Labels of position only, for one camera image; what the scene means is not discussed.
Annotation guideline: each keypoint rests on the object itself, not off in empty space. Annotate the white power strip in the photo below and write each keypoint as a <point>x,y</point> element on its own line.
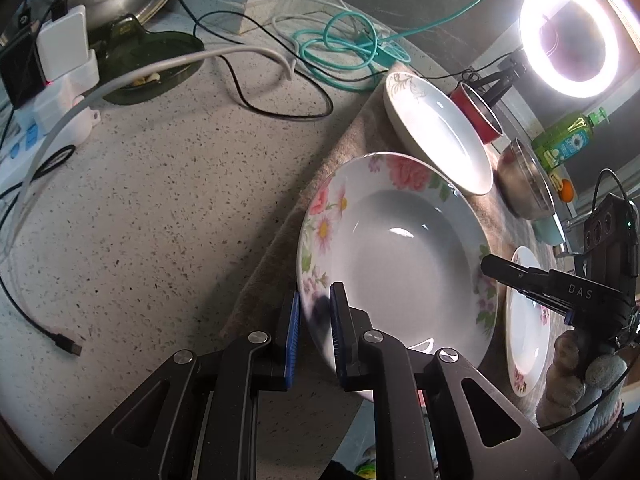
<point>70,125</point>

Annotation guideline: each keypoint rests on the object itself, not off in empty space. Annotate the white leaf print plate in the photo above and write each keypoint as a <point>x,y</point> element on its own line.
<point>440,135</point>

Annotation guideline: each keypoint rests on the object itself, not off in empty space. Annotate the large pink floral plate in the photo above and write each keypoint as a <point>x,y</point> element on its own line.
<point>400,260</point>

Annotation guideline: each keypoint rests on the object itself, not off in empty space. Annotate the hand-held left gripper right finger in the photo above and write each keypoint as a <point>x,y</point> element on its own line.
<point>336,330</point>

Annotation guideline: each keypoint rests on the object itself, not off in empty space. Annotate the person's right hand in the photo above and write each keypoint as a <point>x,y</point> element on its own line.
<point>565,360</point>

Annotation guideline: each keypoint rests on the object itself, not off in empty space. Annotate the white rose print plate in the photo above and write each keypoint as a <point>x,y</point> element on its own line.
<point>525,340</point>

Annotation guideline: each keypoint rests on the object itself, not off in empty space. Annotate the stainless steel bowl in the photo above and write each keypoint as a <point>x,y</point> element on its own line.
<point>520,180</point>

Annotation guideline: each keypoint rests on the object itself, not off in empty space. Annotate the orange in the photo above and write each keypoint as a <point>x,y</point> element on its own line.
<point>567,191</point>

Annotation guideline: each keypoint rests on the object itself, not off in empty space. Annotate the green dish soap bottle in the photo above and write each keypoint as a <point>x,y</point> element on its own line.
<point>565,140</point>

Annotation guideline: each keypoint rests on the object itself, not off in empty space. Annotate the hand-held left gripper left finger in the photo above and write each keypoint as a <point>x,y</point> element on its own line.
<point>292,340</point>

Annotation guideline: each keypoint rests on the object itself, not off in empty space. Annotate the red bowl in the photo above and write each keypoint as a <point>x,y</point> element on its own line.
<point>472,115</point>

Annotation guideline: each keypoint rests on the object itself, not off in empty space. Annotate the white power adapter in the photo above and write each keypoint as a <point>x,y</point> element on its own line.
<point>62,40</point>

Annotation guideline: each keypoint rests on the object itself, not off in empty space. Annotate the beige plaid cloth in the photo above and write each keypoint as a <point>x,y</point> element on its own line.
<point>340,150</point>

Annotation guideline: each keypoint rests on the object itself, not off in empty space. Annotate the teal round power socket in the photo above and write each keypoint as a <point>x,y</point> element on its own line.
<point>390,55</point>

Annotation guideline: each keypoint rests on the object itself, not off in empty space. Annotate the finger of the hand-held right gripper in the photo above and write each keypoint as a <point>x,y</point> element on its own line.
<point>515,272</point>

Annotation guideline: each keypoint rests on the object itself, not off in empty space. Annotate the person's right forearm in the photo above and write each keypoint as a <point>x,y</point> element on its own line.
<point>605,430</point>

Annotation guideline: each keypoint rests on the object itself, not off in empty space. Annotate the dark green glass dish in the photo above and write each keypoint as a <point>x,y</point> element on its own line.
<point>165,47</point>

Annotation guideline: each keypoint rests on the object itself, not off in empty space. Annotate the black device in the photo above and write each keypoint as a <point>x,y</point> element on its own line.
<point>20,70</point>

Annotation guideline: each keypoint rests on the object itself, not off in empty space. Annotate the light blue bowl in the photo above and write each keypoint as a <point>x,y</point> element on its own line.
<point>547,230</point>

